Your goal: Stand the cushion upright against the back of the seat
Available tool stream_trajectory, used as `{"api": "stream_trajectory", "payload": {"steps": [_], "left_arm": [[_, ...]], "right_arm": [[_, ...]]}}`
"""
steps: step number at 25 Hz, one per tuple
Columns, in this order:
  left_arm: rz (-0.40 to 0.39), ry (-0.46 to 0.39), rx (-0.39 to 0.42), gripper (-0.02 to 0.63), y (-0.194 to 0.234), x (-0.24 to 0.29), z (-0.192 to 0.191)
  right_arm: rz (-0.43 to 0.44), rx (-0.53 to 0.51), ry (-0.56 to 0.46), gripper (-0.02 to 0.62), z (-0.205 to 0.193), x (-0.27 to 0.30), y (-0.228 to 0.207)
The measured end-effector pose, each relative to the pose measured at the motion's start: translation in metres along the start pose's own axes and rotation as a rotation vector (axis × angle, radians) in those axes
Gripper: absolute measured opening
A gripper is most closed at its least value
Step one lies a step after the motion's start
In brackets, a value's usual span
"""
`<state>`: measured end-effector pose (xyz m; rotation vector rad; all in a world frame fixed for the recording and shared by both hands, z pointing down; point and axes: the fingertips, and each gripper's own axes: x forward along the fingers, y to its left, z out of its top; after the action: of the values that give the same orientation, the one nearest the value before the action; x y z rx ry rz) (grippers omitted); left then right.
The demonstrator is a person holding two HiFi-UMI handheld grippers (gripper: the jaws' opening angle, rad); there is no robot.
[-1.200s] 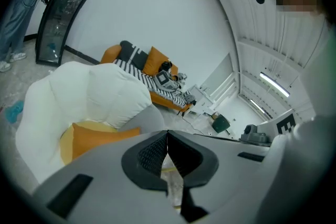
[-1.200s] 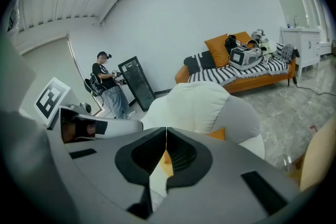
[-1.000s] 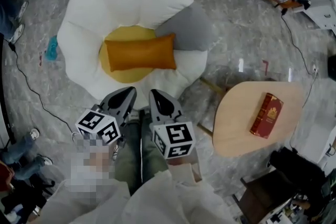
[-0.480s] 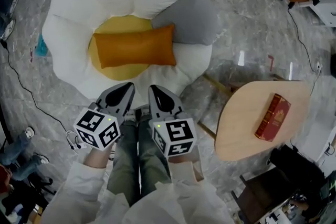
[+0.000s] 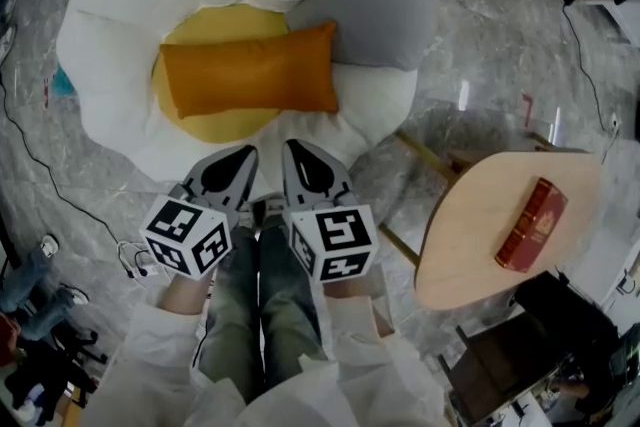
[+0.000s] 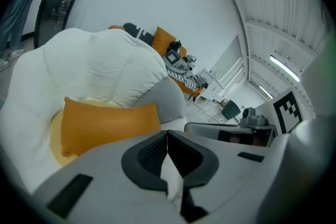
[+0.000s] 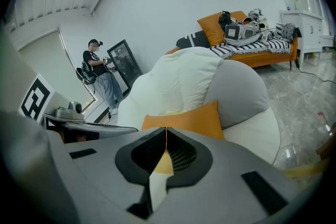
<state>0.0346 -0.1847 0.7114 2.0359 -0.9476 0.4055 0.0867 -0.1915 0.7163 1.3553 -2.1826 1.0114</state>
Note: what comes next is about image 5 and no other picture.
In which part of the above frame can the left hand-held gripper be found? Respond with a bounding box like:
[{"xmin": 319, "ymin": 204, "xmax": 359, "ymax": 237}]
[{"xmin": 139, "ymin": 143, "xmax": 261, "ymax": 279}]

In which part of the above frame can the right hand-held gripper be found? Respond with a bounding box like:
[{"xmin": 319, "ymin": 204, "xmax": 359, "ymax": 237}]
[{"xmin": 281, "ymin": 138, "xmax": 379, "ymax": 284}]

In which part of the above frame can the orange rectangular cushion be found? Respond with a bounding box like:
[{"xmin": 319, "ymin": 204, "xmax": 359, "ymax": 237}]
[{"xmin": 158, "ymin": 20, "xmax": 340, "ymax": 120}]

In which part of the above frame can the person's left forearm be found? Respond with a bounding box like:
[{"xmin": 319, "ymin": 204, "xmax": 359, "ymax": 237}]
[{"xmin": 122, "ymin": 270, "xmax": 219, "ymax": 381}]

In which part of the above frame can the person's right forearm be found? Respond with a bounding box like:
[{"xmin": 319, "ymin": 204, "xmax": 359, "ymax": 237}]
[{"xmin": 319, "ymin": 279, "xmax": 401, "ymax": 366}]

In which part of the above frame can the person's left white shoe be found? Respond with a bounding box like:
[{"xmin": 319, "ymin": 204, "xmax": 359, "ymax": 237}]
[{"xmin": 238, "ymin": 200, "xmax": 262, "ymax": 231}]

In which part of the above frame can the person's white shoe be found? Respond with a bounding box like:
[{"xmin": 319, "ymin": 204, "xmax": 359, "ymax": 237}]
[
  {"xmin": 238, "ymin": 200, "xmax": 262, "ymax": 231},
  {"xmin": 259, "ymin": 193, "xmax": 287, "ymax": 227}
]

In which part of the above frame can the person's right white shoe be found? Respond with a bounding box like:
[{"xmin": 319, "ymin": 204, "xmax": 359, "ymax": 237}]
[{"xmin": 259, "ymin": 193, "xmax": 287, "ymax": 227}]

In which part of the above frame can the white power strip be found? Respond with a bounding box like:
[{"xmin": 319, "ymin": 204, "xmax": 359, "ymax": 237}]
[{"xmin": 117, "ymin": 239, "xmax": 162, "ymax": 280}]

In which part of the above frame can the person's left leg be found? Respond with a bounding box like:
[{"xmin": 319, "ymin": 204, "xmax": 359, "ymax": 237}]
[{"xmin": 197, "ymin": 224, "xmax": 266, "ymax": 404}]

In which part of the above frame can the person's leg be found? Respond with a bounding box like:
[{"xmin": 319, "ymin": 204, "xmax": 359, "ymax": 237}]
[
  {"xmin": 197, "ymin": 224, "xmax": 266, "ymax": 404},
  {"xmin": 257, "ymin": 224, "xmax": 332, "ymax": 389}
]

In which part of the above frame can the person's right leg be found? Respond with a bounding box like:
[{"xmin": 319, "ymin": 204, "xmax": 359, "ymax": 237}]
[{"xmin": 257, "ymin": 224, "xmax": 332, "ymax": 389}]

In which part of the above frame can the light wooden coffee table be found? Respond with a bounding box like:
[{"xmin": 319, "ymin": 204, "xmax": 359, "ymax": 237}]
[{"xmin": 378, "ymin": 129, "xmax": 605, "ymax": 315}]

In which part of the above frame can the teal floor item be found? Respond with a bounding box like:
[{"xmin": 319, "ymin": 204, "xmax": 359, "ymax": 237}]
[{"xmin": 49, "ymin": 64, "xmax": 77, "ymax": 99}]

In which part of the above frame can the person's white shirt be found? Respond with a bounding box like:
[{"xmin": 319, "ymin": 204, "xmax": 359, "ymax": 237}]
[{"xmin": 97, "ymin": 294, "xmax": 451, "ymax": 427}]

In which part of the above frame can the red hardcover book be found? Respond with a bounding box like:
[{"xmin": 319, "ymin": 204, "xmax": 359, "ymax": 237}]
[{"xmin": 494, "ymin": 176, "xmax": 570, "ymax": 274}]

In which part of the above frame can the black office chair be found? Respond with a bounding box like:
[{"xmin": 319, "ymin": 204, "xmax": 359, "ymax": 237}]
[{"xmin": 0, "ymin": 314, "xmax": 110, "ymax": 419}]

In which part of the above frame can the dark chair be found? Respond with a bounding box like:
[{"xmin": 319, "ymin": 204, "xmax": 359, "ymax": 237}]
[{"xmin": 438, "ymin": 272, "xmax": 624, "ymax": 427}]

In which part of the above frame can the black floor cable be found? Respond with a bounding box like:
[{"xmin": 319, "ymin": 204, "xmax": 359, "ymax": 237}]
[{"xmin": 0, "ymin": 74, "xmax": 129, "ymax": 249}]

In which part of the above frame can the black power cable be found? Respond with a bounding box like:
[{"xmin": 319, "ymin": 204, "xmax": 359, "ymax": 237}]
[{"xmin": 560, "ymin": 0, "xmax": 619, "ymax": 131}]

